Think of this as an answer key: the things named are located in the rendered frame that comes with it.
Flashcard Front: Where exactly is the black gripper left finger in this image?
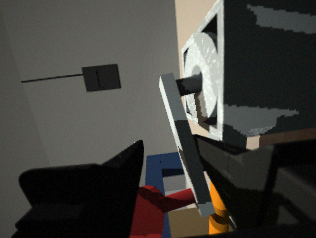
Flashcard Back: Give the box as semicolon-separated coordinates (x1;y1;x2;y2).
18;140;144;238

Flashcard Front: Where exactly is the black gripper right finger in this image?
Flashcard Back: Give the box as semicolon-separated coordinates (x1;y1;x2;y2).
193;134;316;230

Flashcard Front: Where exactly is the winch handle with red knob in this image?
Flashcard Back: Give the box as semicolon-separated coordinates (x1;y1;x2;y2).
129;72;216;238

